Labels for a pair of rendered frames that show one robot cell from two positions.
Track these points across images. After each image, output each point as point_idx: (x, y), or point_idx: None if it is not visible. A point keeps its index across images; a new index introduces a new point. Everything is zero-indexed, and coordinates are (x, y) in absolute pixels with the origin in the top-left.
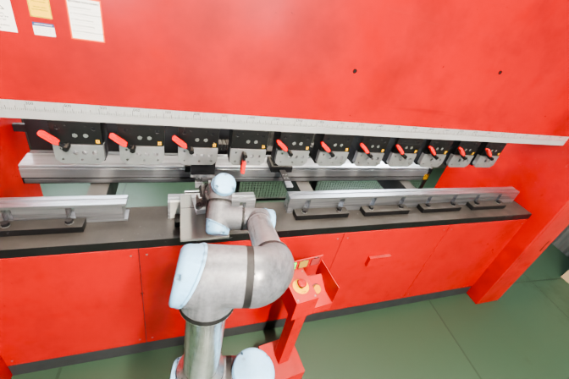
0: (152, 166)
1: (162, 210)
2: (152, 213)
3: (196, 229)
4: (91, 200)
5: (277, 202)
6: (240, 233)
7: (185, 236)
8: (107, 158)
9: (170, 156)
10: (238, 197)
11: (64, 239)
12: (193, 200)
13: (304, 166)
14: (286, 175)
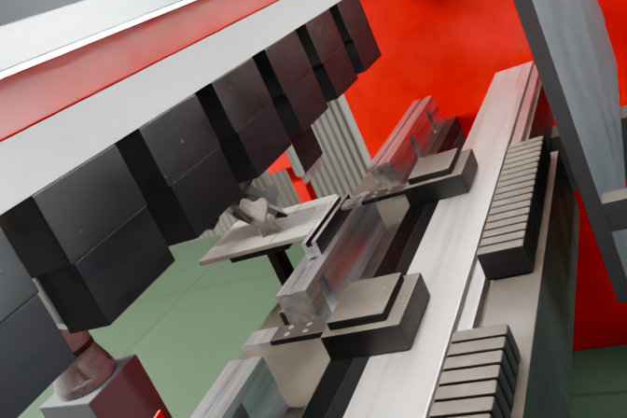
0: (464, 145)
1: (389, 224)
2: (385, 217)
3: (242, 229)
4: (391, 145)
5: (311, 393)
6: (263, 324)
7: (239, 223)
8: (503, 104)
9: (499, 147)
10: (302, 269)
11: (371, 177)
12: (310, 208)
13: (353, 411)
14: (300, 332)
